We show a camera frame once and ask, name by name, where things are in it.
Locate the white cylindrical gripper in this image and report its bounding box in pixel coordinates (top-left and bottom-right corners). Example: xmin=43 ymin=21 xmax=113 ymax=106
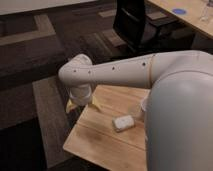
xmin=65 ymin=84 xmax=101 ymax=113

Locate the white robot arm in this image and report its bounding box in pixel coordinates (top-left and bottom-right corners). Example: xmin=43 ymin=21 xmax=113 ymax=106
xmin=58 ymin=50 xmax=213 ymax=171

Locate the white paper cup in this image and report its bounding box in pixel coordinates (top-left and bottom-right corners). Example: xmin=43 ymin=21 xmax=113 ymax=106
xmin=130 ymin=97 xmax=147 ymax=121

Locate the black office chair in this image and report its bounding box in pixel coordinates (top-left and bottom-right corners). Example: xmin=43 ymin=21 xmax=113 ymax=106
xmin=113 ymin=0 xmax=176 ymax=53

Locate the blue round coaster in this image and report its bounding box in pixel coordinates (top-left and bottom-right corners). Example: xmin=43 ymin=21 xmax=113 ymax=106
xmin=172 ymin=8 xmax=186 ymax=15

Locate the wooden background desk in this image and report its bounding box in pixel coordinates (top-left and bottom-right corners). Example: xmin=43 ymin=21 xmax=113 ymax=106
xmin=148 ymin=0 xmax=213 ymax=39

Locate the clear drinking glass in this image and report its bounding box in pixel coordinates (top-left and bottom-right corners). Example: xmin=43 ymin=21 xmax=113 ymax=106
xmin=200 ymin=0 xmax=213 ymax=22

